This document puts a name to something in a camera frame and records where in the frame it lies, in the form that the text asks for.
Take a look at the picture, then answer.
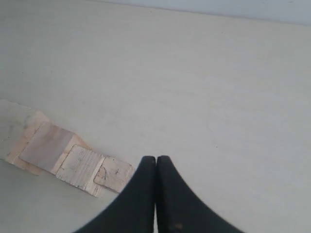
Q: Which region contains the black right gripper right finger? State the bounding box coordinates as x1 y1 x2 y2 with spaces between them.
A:
155 156 241 233

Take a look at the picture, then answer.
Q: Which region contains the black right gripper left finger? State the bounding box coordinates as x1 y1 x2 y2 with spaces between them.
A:
77 156 156 233

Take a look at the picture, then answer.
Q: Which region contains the smallest wooden cube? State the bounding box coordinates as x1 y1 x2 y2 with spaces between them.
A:
94 156 135 193

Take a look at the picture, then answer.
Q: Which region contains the second largest wooden cube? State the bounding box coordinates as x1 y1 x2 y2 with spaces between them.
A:
19 122 90 175

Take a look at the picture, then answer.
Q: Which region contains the largest wooden cube marked 4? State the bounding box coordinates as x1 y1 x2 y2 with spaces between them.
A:
0 99 50 175

